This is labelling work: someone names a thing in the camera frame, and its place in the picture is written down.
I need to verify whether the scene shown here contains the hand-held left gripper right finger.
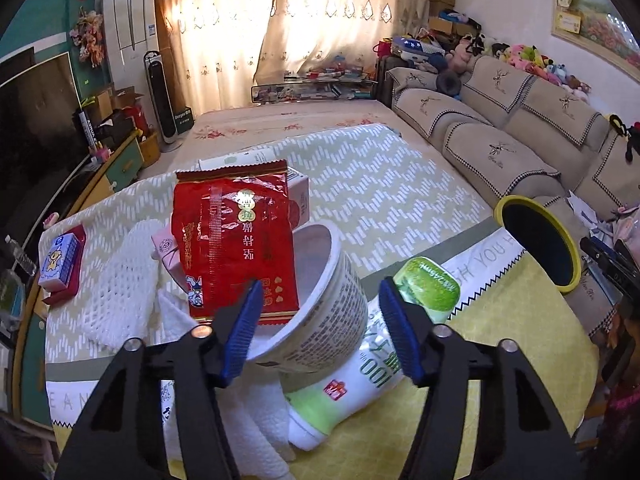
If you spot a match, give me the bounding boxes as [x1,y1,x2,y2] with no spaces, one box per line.
[377,276,586,480]

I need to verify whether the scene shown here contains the framed flower wall picture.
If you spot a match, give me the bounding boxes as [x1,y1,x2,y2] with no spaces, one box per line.
[550,0,640,73]

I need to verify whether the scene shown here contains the pink strawberry milk carton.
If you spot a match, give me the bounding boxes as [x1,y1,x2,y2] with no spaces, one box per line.
[151,224,193,293]
[197,146,311,228]

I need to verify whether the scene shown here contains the black television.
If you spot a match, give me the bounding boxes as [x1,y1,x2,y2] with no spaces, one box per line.
[0,52,88,241]

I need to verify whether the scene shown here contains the green tv cabinet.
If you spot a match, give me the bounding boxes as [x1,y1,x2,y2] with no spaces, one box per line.
[12,130,146,421]

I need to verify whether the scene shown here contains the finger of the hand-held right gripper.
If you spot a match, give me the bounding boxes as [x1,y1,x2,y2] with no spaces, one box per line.
[580,236,626,281]

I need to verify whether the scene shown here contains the white instant noodle cup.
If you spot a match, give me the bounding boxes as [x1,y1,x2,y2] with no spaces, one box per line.
[245,220,371,376]

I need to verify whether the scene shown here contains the white standing air conditioner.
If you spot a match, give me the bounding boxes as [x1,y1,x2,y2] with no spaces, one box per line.
[102,0,161,106]

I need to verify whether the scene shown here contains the clear plastic box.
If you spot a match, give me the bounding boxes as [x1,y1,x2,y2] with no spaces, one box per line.
[0,270,26,336]

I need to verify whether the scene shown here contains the pile of plush toys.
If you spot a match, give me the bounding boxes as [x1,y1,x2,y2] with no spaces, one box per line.
[445,32,593,93]

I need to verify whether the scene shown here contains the stack of cardboard boxes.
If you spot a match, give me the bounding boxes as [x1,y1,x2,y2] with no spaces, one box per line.
[427,0,457,36]

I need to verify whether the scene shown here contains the black and yellow plush toy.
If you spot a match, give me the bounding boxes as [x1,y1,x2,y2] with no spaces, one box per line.
[607,114,640,162]

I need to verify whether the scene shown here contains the red snack packet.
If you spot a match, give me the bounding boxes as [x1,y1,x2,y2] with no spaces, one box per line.
[171,159,301,328]

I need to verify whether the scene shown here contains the white tower fan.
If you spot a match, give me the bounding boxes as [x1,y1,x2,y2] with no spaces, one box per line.
[144,50,183,153]

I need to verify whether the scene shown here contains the beige sofa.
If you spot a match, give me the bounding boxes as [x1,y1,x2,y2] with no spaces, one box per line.
[377,52,640,226]

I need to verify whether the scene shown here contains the glass coffee table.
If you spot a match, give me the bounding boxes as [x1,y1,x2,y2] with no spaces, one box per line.
[250,72,378,107]

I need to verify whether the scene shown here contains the floral floor mat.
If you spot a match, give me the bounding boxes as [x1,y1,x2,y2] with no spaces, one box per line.
[140,99,493,211]

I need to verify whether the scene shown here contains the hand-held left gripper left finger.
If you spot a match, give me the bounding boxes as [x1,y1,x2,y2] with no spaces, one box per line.
[52,280,263,480]

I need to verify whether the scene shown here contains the yellow crate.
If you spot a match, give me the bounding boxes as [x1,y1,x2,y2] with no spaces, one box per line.
[137,132,162,168]

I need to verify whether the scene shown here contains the red flat box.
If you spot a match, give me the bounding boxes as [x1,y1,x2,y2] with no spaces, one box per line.
[42,226,89,306]

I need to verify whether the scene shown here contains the yellow rimmed trash bin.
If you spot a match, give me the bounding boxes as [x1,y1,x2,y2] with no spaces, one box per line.
[494,195,583,295]

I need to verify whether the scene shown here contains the artificial flower decoration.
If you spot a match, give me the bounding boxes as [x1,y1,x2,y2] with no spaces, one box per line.
[70,7,106,68]

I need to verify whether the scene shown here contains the blue tissue pack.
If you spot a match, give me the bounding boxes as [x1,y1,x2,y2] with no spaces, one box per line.
[39,232,83,288]

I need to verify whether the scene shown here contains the clear water bottle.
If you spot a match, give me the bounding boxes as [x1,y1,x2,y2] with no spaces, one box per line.
[5,235,37,277]

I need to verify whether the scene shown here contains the white knitted cloth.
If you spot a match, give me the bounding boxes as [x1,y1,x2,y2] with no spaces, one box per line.
[77,220,173,358]

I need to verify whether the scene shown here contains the green and white milk carton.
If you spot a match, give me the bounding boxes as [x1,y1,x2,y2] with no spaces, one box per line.
[285,256,461,453]

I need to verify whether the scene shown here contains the green box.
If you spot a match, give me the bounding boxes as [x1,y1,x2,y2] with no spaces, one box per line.
[174,105,194,136]

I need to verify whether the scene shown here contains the white zigzag tablecloth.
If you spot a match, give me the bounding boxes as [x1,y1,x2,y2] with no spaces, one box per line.
[39,122,511,411]

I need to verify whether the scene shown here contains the beige embroidered curtain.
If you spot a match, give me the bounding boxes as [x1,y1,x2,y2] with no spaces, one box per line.
[155,0,433,113]

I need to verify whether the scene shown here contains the open cardboard boxes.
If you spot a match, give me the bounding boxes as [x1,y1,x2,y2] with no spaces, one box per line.
[92,85,151,141]

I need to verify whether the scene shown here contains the dark round cushion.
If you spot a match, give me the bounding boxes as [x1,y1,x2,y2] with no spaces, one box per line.
[435,70,463,96]

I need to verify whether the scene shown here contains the yellow table mat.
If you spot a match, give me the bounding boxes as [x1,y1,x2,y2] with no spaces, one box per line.
[47,250,601,480]

